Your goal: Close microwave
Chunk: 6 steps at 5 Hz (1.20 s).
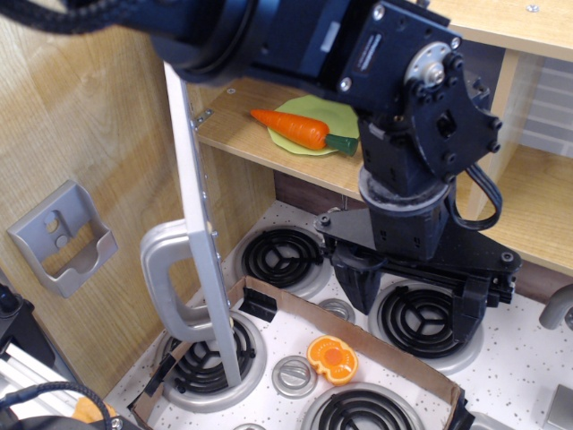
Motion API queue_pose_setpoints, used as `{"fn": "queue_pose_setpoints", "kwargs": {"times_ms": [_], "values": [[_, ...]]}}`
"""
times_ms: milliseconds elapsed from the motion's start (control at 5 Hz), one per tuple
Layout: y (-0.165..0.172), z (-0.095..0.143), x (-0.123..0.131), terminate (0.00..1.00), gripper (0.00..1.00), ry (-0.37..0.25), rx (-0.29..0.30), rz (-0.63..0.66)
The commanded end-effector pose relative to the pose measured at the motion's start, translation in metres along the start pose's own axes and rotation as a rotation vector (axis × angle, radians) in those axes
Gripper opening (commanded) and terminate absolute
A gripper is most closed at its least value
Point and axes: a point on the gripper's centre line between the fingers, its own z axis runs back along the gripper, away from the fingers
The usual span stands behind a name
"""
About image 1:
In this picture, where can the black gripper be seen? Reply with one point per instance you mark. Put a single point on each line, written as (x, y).
(361, 246)

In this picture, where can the grey toy microwave door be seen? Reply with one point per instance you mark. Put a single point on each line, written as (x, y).
(189, 238)

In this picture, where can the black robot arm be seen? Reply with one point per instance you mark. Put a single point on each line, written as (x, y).
(421, 123)

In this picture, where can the back right stove burner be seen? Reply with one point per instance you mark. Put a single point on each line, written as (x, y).
(417, 318)

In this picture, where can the stove burner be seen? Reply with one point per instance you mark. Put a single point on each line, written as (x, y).
(198, 382)
(360, 406)
(417, 318)
(285, 257)

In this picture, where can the grey middle stove knob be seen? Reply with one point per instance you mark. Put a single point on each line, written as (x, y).
(339, 308)

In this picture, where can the grey stove knob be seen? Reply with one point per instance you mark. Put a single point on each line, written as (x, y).
(293, 377)
(339, 308)

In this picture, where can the orange toy fruit half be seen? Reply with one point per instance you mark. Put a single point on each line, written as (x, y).
(332, 358)

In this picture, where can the front right stove burner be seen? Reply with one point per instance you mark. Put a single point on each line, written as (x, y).
(360, 406)

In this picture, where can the back left stove burner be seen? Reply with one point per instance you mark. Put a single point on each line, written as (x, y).
(285, 257)

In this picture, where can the wooden toy kitchen shelf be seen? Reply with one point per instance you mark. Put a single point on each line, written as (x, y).
(536, 185)

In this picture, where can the brown cardboard barrier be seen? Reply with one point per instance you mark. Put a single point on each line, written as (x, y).
(288, 324)

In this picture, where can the grey front stove knob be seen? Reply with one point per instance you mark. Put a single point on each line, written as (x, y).
(293, 377)

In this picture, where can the grey toy faucet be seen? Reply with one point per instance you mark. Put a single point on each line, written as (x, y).
(558, 309)

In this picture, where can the light green plate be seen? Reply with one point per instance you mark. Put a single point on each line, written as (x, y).
(341, 120)

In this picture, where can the orange toy carrot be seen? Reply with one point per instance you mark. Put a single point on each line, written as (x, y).
(307, 132)

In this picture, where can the grey sink basin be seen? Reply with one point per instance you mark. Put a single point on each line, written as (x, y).
(559, 415)

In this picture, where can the front left stove burner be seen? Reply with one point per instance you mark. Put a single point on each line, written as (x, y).
(198, 382)

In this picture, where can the black device at left edge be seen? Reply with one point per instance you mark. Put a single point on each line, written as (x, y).
(20, 328)

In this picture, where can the grey wall phone holder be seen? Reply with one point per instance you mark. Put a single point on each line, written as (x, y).
(51, 226)

